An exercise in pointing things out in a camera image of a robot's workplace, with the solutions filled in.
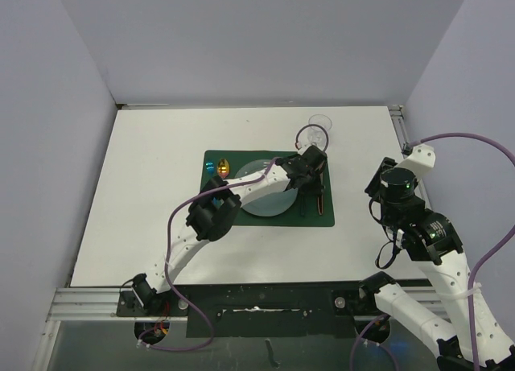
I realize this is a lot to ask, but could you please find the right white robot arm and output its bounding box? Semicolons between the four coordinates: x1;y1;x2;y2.
358;158;514;370

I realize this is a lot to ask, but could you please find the blue plastic spoon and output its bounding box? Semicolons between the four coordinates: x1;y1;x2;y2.
204;160;216;176

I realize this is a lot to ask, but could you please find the dark green placemat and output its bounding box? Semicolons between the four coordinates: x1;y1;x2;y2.
200;150;335;228

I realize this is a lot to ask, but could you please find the purple cable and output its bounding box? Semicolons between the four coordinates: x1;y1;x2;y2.
348;132;515;371
136;123;332;351

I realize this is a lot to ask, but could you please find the gold fork green handle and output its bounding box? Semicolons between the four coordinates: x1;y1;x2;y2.
299;191;307;217

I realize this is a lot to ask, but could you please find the clear plastic cup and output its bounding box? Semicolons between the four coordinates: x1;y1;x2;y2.
307;114;332;151

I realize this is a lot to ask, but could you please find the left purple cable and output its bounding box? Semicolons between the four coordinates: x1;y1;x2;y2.
136;123;332;351

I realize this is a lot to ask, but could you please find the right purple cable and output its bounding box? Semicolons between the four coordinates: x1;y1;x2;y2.
348;132;515;371

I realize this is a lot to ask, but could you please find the copper knife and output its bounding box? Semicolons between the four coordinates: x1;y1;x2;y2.
316;173;325;216

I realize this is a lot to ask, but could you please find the teal round plate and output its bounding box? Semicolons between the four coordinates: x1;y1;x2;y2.
234;159;299;217

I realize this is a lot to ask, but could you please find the gold iridescent spoon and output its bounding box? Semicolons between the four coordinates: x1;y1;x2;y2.
216;158;230;179

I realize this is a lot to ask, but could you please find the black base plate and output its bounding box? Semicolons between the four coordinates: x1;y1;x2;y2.
116;282;380;338

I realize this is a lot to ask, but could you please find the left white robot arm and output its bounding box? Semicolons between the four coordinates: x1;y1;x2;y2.
131;145;328;315

